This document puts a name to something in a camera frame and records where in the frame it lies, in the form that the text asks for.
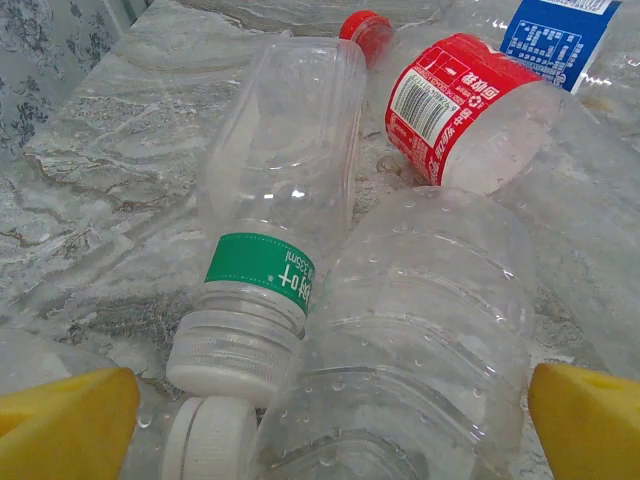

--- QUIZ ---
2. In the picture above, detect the large blue label plastic bottle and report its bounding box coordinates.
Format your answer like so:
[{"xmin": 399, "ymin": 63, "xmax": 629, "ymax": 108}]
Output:
[{"xmin": 499, "ymin": 0, "xmax": 640, "ymax": 126}]

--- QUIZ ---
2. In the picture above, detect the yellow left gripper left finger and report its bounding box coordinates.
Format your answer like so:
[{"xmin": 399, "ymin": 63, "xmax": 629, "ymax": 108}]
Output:
[{"xmin": 0, "ymin": 367, "xmax": 141, "ymax": 480}]

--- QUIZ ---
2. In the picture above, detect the red label red cap bottle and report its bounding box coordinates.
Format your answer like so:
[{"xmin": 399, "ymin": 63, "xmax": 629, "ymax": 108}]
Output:
[{"xmin": 338, "ymin": 9, "xmax": 571, "ymax": 196}]

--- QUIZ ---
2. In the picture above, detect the green label clear plastic bottle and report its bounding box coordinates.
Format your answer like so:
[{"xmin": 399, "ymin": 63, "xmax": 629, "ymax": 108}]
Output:
[{"xmin": 164, "ymin": 37, "xmax": 369, "ymax": 401}]

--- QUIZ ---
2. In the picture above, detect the clear bottle white cap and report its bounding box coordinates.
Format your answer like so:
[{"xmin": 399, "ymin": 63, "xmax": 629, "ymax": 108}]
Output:
[{"xmin": 0, "ymin": 327, "xmax": 259, "ymax": 480}]

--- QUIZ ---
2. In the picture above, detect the clear ribbed plastic bottle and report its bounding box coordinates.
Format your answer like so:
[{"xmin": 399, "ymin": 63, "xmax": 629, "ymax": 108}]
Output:
[
  {"xmin": 494, "ymin": 89, "xmax": 640, "ymax": 381},
  {"xmin": 249, "ymin": 185, "xmax": 539, "ymax": 480}
]

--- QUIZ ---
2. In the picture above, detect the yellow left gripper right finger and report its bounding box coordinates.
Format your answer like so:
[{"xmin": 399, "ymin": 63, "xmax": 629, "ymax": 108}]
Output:
[{"xmin": 527, "ymin": 362, "xmax": 640, "ymax": 480}]

